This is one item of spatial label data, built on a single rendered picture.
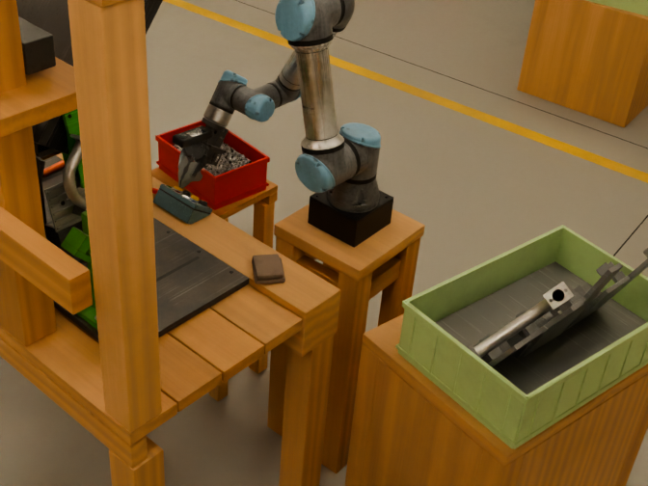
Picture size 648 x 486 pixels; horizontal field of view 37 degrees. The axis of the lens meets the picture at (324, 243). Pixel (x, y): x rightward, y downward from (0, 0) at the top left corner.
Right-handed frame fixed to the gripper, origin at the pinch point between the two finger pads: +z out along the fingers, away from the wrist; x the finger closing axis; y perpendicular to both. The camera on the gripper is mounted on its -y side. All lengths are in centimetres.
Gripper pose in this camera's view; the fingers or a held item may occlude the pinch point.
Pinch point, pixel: (180, 183)
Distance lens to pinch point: 282.5
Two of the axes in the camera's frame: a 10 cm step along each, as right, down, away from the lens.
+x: -7.5, -4.3, 5.1
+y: 5.1, 1.4, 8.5
